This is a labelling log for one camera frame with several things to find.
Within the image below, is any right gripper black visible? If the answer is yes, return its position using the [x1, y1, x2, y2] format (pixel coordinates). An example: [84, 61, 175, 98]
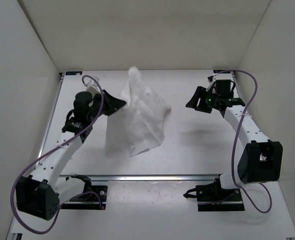
[186, 87, 220, 114]

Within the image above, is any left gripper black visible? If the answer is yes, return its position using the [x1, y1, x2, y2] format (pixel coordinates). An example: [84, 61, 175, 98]
[89, 86, 127, 118]

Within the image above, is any white pleated skirt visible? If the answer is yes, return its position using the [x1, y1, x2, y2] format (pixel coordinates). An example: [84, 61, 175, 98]
[105, 66, 171, 157]

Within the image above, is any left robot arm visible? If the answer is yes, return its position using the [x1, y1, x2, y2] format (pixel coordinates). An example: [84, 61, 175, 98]
[15, 91, 126, 220]

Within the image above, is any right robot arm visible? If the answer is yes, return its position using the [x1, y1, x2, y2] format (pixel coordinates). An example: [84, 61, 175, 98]
[186, 79, 283, 201]

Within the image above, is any right blue corner label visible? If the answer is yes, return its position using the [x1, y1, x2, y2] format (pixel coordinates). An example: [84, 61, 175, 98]
[213, 69, 231, 75]

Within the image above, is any blue corner label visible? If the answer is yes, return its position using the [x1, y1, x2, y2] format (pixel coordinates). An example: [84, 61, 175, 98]
[213, 69, 231, 75]
[65, 71, 83, 76]

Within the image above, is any left blue corner label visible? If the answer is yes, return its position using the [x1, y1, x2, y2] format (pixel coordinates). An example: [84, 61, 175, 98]
[65, 71, 83, 76]

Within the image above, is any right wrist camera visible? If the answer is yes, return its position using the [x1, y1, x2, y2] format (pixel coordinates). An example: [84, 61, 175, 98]
[206, 75, 216, 93]

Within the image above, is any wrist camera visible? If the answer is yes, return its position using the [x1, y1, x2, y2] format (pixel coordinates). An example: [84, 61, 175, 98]
[206, 75, 216, 93]
[86, 81, 101, 97]

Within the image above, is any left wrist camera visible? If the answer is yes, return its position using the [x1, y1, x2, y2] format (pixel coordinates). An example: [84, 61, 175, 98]
[86, 81, 101, 97]

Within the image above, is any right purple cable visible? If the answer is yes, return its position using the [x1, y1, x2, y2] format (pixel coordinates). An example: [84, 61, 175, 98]
[197, 69, 273, 213]

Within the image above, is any purple cable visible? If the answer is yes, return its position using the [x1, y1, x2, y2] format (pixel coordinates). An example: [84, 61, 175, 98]
[197, 69, 273, 213]
[10, 74, 107, 235]

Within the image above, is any aluminium left side rail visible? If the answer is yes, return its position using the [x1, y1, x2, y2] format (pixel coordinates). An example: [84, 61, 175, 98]
[37, 72, 65, 158]

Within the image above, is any aluminium front rail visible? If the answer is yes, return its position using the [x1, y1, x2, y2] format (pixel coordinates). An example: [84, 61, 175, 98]
[89, 174, 218, 182]

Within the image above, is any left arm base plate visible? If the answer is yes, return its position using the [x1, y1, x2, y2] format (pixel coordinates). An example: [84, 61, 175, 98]
[61, 185, 108, 211]

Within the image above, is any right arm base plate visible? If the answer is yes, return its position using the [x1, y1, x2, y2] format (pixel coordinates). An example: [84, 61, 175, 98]
[183, 182, 245, 212]

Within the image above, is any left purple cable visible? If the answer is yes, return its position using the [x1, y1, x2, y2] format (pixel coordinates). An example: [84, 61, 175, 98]
[10, 74, 107, 235]

